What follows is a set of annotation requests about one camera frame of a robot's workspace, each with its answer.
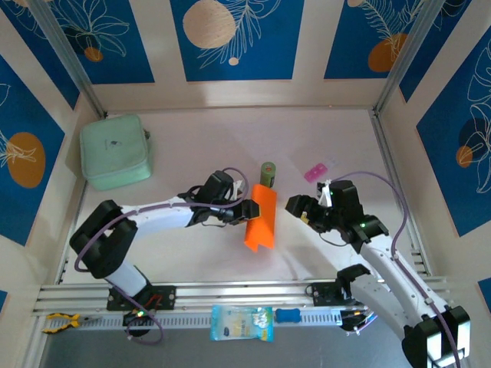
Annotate orange cloth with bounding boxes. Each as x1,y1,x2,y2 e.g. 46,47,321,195
243,183,278,253

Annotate pink plastic pill box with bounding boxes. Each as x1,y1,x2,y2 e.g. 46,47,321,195
304,163,328,183

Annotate green cylindrical can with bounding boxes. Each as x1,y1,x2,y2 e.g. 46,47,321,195
259,161,278,189

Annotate blue bone-shaped eraser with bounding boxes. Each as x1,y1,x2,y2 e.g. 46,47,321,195
275,307,302,324

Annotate blue wet wipes packet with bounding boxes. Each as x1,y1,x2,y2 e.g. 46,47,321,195
209,304,275,343

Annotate mint green zipper pouch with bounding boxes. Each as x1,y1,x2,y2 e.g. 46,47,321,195
79,113,155,192

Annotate yellow black pliers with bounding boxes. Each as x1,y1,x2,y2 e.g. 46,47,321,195
41,312,103,334

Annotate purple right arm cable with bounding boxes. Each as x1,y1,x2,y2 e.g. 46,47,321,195
329,171,467,368

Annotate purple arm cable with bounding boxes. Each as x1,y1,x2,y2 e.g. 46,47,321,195
74,166,251,346
329,171,467,368

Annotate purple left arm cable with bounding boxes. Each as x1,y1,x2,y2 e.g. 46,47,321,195
74,166,251,346

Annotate aluminium side rail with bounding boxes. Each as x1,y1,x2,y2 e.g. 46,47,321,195
370,110,433,276

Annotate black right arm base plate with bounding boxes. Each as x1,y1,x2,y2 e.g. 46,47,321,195
306,281,369,307

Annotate aluminium front rail frame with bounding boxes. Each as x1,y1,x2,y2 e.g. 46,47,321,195
32,275,456,333

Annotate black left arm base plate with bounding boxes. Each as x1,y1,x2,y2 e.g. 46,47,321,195
106,285,177,311

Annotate aluminium corner post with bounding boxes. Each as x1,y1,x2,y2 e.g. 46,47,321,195
373,0,448,117
28,0,107,119

